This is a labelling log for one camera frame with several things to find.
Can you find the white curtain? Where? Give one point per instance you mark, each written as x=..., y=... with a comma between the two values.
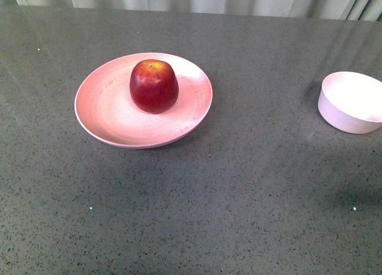
x=365, y=10

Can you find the light pink bowl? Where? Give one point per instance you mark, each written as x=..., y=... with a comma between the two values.
x=351, y=102

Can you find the red apple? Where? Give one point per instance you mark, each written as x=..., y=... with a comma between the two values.
x=153, y=86

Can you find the pink plate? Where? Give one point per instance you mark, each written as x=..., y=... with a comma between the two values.
x=104, y=107

